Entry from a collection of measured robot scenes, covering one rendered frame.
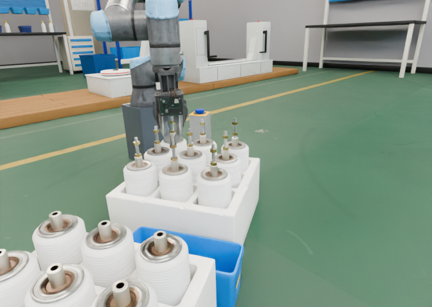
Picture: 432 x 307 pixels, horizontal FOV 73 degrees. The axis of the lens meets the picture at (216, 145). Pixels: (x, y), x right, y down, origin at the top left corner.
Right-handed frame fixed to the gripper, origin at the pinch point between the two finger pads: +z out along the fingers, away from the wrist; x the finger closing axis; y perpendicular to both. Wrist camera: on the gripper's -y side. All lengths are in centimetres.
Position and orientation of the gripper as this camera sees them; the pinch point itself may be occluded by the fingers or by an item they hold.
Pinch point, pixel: (172, 139)
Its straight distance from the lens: 81.9
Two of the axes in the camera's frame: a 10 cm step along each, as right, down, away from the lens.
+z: 0.2, 9.4, 3.5
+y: 1.5, 3.4, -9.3
